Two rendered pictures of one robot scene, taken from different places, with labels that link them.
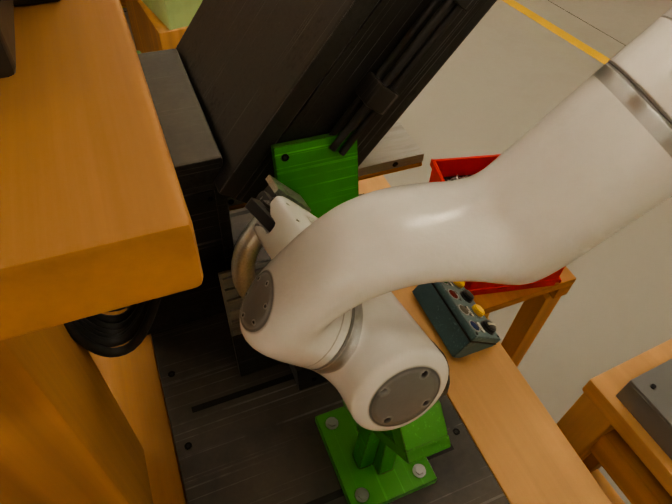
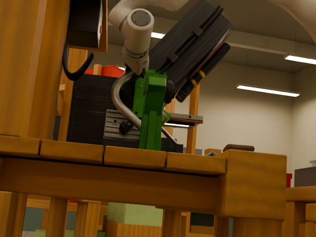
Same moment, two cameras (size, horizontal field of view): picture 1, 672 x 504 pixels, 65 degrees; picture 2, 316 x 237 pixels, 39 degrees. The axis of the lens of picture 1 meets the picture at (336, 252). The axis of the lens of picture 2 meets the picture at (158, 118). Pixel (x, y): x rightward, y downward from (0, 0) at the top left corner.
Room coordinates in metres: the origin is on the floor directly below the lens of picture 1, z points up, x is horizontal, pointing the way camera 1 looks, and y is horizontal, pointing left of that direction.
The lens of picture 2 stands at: (-0.99, -0.59, 0.75)
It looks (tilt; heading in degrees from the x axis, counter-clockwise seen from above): 11 degrees up; 21
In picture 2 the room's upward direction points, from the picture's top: 5 degrees clockwise
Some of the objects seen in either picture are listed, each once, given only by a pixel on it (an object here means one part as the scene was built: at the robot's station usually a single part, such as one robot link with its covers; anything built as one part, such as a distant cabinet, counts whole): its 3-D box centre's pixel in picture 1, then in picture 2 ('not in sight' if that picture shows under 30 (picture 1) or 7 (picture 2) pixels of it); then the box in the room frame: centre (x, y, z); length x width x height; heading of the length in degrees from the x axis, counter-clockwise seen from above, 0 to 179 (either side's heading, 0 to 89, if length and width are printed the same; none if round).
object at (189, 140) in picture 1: (158, 195); (94, 123); (0.64, 0.30, 1.07); 0.30 x 0.18 x 0.34; 26
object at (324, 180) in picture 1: (311, 194); (148, 95); (0.56, 0.04, 1.17); 0.13 x 0.12 x 0.20; 26
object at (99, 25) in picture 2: not in sight; (85, 20); (0.41, 0.27, 1.42); 0.17 x 0.12 x 0.15; 26
